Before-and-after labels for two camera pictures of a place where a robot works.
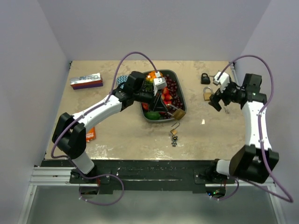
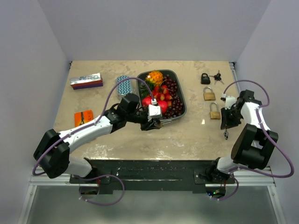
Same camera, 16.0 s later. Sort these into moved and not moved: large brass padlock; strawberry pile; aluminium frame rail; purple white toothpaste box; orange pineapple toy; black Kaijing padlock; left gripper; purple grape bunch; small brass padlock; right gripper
Moved: left gripper; small brass padlock; right gripper
Not moved: orange pineapple toy; large brass padlock; purple white toothpaste box; aluminium frame rail; black Kaijing padlock; strawberry pile; purple grape bunch
